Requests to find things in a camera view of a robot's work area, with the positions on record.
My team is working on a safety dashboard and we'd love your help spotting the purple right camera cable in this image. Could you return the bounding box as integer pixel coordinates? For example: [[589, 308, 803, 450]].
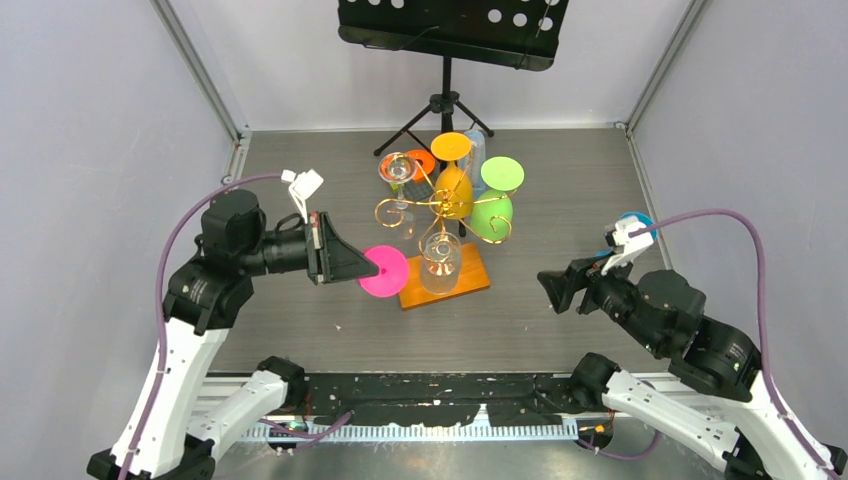
[[629, 209, 843, 478]]

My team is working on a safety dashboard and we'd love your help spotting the clear wine glass front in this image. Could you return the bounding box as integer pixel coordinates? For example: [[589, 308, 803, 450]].
[[420, 232, 462, 295]]

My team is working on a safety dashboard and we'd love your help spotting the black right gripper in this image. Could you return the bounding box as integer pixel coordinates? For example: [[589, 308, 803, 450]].
[[534, 243, 664, 352]]

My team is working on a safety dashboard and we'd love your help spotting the clear wine glass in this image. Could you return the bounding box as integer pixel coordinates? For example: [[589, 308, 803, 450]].
[[420, 232, 462, 295], [375, 152, 417, 240]]

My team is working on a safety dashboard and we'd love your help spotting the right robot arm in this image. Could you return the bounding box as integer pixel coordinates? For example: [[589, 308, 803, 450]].
[[537, 257, 847, 479]]

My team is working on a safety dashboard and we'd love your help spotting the clear wine glass back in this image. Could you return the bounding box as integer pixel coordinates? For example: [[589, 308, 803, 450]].
[[375, 152, 417, 240]]

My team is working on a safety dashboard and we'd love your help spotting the black music stand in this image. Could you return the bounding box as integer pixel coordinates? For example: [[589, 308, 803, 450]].
[[337, 0, 570, 156]]

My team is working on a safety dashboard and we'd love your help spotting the orange ring toy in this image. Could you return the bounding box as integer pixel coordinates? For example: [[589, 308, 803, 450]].
[[406, 149, 436, 183]]

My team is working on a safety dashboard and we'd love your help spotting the blue wine glass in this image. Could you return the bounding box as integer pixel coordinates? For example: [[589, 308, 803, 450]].
[[594, 211, 658, 261]]

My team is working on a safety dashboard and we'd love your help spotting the purple camera cable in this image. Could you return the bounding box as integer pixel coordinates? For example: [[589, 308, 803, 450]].
[[115, 172, 293, 480], [629, 209, 843, 478]]

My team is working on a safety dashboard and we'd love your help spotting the green wine glass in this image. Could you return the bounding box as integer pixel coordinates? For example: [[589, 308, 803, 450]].
[[469, 156, 525, 244]]

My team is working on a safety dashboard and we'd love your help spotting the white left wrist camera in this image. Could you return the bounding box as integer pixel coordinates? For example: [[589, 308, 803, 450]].
[[280, 169, 324, 221]]

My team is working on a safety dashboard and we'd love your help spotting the pink wine glass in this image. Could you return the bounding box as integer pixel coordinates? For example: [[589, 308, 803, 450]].
[[358, 245, 409, 298]]

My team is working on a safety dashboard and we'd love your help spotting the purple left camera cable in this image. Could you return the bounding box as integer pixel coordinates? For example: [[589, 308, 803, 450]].
[[115, 172, 293, 480]]

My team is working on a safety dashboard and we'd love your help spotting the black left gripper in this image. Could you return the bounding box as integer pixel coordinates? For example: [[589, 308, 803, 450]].
[[240, 209, 380, 282]]

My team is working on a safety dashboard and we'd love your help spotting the orange wine glass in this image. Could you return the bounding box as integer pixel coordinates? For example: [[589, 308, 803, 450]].
[[430, 132, 473, 219]]

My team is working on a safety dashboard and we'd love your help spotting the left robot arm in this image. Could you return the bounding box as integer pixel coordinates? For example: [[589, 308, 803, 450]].
[[87, 189, 379, 479]]

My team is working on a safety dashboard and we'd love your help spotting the grey building plate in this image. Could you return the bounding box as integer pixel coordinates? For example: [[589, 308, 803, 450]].
[[388, 180, 433, 202]]

